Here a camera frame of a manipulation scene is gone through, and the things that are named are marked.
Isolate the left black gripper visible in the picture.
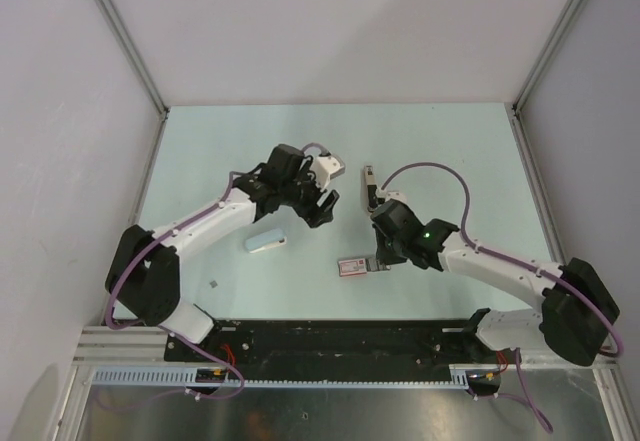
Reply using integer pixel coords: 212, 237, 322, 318
279, 160, 338, 227

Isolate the light blue stapler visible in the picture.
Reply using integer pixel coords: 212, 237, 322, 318
244, 228, 287, 254

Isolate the red staple box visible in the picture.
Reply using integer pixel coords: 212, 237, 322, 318
337, 256, 391, 278

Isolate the black staple remover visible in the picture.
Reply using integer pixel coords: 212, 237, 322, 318
362, 164, 380, 214

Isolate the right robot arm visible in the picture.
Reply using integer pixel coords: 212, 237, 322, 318
370, 200, 619, 367

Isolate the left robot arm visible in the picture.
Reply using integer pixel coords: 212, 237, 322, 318
105, 144, 345, 361

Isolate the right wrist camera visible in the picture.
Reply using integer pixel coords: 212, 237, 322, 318
375, 188, 407, 205

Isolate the grey cable duct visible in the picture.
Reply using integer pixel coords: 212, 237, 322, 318
92, 364, 471, 390

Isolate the left aluminium frame post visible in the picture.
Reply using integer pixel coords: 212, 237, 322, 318
72, 0, 170, 115

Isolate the aluminium frame post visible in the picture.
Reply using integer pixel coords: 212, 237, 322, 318
72, 0, 170, 115
511, 0, 608, 112

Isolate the right aluminium frame post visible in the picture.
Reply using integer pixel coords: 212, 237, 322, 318
511, 0, 608, 112

